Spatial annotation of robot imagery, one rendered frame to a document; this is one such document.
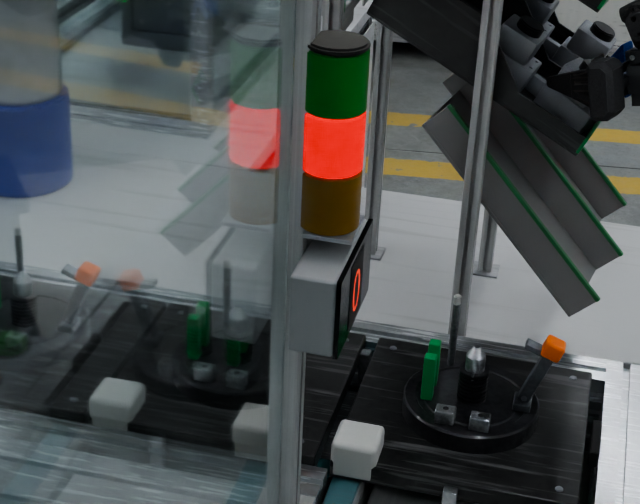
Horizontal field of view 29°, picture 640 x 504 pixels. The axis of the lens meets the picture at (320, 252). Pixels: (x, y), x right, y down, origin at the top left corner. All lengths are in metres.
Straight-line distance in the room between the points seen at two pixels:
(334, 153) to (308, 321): 0.14
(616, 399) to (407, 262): 0.53
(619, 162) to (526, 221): 3.09
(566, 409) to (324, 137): 0.50
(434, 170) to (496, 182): 2.86
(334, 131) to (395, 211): 1.02
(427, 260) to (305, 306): 0.86
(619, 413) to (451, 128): 0.36
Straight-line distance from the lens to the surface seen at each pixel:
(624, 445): 1.34
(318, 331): 1.00
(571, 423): 1.33
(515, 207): 1.44
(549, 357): 1.26
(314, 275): 0.99
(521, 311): 1.74
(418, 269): 1.81
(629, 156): 4.59
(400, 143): 4.49
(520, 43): 1.41
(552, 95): 1.42
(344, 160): 0.98
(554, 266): 1.45
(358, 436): 1.23
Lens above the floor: 1.71
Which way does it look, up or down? 28 degrees down
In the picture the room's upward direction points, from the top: 3 degrees clockwise
